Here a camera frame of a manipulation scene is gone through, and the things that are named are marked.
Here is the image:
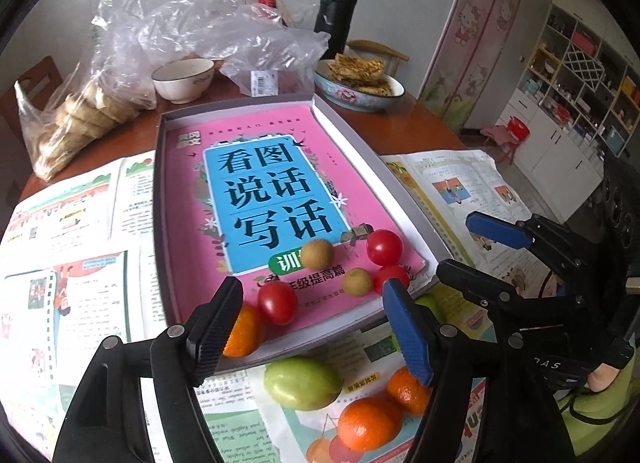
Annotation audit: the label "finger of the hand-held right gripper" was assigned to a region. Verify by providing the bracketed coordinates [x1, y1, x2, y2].
[436, 259, 596, 339]
[465, 211, 608, 284]

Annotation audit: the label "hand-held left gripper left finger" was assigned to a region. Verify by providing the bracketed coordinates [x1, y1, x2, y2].
[52, 275, 245, 463]

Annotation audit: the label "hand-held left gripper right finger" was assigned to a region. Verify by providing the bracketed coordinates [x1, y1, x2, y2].
[381, 278, 576, 463]

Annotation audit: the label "mandarin orange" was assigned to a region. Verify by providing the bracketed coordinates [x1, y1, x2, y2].
[386, 365, 435, 416]
[222, 304, 268, 359]
[337, 397, 405, 453]

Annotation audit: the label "green jujube fruit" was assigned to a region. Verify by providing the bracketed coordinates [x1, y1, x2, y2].
[263, 356, 345, 411]
[414, 293, 446, 326]

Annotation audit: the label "red cherry tomato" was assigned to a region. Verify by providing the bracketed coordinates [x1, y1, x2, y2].
[366, 229, 404, 266]
[372, 264, 412, 296]
[256, 282, 300, 326]

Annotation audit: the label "small brown longan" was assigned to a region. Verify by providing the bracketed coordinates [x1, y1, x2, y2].
[341, 267, 374, 298]
[301, 238, 336, 271]

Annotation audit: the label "grey cardboard box lid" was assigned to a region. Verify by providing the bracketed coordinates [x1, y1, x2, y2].
[152, 93, 453, 371]

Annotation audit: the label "person's right forearm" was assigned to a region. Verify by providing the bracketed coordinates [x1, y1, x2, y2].
[560, 365, 640, 459]

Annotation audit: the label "pink workbook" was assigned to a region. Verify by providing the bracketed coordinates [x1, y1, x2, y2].
[167, 102, 428, 334]

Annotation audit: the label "white shelf cabinet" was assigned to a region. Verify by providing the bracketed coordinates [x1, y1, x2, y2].
[492, 0, 640, 204]

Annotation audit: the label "floral enamel basin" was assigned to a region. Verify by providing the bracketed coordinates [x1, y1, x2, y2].
[314, 63, 405, 114]

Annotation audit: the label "cartoon print wardrobe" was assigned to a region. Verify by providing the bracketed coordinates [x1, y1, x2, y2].
[417, 0, 531, 116]

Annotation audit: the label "pile of fried pancakes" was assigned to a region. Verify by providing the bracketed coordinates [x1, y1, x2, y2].
[327, 54, 393, 96]

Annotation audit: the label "wooden chair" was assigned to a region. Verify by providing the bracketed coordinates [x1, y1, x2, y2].
[0, 55, 63, 178]
[346, 39, 410, 76]

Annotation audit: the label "white ceramic bowl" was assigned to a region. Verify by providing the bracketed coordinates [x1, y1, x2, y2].
[151, 59, 216, 104]

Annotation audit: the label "plastic bag of flatbreads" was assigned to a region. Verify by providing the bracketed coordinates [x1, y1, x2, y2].
[14, 0, 158, 182]

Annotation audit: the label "black thermos flask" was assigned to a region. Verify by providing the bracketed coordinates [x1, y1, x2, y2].
[313, 0, 360, 61]

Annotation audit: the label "crumpled clear plastic bags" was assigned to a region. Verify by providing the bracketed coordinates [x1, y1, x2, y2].
[92, 0, 331, 96]

